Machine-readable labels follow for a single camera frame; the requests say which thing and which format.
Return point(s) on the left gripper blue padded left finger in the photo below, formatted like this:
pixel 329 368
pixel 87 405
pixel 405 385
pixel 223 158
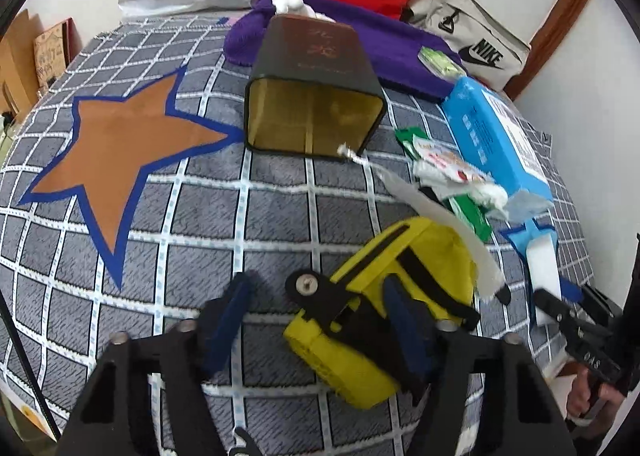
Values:
pixel 220 321

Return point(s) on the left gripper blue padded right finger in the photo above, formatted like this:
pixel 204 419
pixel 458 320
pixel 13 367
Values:
pixel 414 326

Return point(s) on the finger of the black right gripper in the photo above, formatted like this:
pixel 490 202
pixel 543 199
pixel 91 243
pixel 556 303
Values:
pixel 548 309

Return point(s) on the white sponge block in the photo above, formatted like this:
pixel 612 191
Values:
pixel 543 272

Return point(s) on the yellow black pouch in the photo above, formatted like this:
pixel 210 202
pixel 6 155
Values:
pixel 368 329

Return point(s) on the fruit print sachet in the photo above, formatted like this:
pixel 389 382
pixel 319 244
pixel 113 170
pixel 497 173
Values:
pixel 450 164

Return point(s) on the white drawstring pouch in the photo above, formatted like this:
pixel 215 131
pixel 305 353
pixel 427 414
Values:
pixel 298 8

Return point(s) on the right hand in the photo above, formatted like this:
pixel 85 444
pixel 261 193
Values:
pixel 578 402

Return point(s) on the grey checked bed cover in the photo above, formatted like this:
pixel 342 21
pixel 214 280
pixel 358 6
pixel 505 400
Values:
pixel 129 200

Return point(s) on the blue tissue pack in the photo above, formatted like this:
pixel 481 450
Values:
pixel 490 137

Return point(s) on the dark green tin box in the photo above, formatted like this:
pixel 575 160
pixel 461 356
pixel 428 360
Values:
pixel 312 89

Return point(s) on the purple fluffy towel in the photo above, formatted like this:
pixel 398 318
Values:
pixel 392 46

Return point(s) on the grey Nike bag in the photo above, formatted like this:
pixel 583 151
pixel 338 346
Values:
pixel 489 51

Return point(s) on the brown cardboard sign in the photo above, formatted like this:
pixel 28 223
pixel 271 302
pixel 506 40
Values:
pixel 53 53

